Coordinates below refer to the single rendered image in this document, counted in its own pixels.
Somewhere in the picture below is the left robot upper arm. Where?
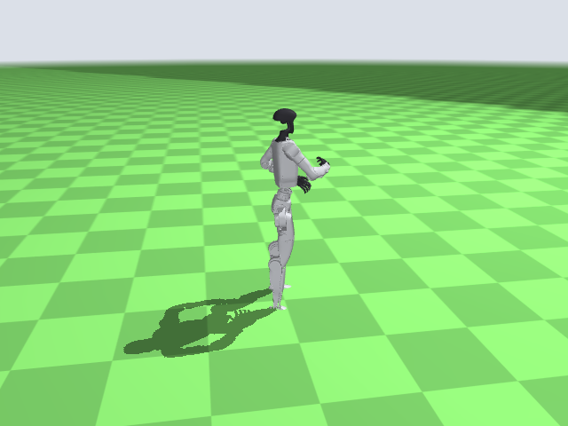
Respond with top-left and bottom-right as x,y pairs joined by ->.
260,139 -> 274,170

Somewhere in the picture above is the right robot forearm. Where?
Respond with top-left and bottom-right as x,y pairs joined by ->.
313,162 -> 330,178

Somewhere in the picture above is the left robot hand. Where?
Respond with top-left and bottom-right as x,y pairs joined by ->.
297,176 -> 311,194

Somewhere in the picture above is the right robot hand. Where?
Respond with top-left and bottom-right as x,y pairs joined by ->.
316,157 -> 330,166

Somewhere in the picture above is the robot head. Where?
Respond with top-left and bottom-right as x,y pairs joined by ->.
273,108 -> 296,142

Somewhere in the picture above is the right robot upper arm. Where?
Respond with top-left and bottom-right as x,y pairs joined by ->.
282,144 -> 320,181

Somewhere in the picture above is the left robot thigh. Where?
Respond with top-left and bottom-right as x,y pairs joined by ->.
268,208 -> 292,256

